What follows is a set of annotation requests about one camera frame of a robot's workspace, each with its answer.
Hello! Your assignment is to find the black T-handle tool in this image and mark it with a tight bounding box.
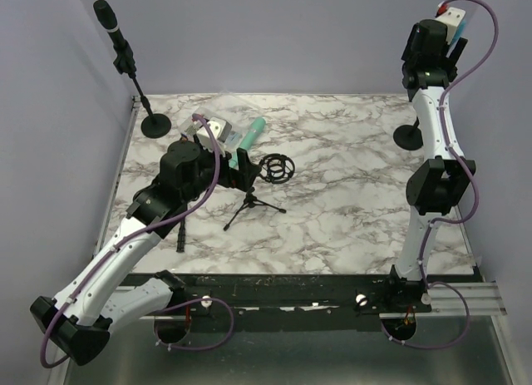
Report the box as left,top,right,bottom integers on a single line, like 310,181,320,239
176,220,186,253

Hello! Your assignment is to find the black round-base stand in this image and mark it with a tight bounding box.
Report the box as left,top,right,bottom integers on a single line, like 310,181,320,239
113,46,171,139
393,118,423,151

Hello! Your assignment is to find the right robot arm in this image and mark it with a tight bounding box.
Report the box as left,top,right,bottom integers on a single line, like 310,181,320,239
393,19,476,282

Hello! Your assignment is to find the cyan blue microphone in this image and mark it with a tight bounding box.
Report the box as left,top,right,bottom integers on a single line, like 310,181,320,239
449,17,466,50

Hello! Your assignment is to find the clear plastic screw box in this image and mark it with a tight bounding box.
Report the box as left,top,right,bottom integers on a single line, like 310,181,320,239
179,108,244,153

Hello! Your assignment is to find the black microphone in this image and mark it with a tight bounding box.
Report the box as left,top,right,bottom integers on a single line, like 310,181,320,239
93,0,133,59

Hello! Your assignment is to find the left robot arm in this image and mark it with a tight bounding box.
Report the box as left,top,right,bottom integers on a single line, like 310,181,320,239
30,141,261,368

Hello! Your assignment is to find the mint green microphone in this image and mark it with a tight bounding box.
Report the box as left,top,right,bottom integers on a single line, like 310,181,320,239
225,116,266,168

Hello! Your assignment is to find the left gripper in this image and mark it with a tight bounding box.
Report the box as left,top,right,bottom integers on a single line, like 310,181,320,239
183,135,261,204

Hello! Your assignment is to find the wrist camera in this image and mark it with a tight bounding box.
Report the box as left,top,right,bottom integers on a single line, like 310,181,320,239
436,4,466,45
192,114,232,153

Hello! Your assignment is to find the black tripod shock-mount stand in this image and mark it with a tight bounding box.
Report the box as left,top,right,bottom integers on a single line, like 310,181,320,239
224,153,296,231

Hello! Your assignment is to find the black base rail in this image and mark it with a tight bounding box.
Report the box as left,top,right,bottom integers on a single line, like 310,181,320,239
153,270,431,333

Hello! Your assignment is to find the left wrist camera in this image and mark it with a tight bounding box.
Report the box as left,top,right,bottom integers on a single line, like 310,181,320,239
192,114,232,153

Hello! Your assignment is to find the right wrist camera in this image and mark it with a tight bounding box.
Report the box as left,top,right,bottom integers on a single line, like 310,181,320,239
436,4,466,45

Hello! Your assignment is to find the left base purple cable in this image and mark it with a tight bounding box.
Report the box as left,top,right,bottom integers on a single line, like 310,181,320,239
153,295,237,353

